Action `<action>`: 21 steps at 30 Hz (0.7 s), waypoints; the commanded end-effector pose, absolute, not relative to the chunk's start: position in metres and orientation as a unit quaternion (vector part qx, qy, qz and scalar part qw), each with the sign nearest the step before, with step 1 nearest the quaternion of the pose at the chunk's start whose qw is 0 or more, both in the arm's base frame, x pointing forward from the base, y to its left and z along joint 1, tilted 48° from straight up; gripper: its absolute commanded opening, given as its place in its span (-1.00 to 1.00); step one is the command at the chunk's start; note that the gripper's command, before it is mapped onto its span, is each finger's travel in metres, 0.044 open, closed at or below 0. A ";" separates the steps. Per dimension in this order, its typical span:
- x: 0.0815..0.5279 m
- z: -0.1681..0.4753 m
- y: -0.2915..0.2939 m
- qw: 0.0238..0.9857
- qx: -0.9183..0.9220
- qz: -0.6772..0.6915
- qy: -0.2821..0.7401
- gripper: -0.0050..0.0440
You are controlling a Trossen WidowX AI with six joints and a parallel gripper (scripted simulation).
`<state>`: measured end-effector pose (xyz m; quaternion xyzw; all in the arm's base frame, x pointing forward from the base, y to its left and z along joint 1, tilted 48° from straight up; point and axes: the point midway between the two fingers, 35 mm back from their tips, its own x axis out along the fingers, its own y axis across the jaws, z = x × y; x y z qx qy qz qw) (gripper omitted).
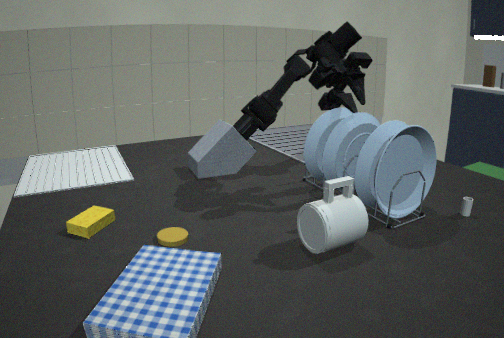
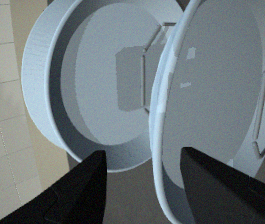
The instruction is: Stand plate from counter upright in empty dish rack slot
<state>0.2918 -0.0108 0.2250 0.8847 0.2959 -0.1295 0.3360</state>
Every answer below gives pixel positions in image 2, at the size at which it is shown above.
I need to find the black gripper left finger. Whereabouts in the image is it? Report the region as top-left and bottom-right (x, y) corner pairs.
(0, 150), (107, 224)

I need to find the grey wire dish rack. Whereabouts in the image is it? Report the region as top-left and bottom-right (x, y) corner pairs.
(141, 22), (265, 160)

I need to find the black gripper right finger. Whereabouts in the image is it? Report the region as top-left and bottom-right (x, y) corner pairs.
(180, 147), (265, 224)

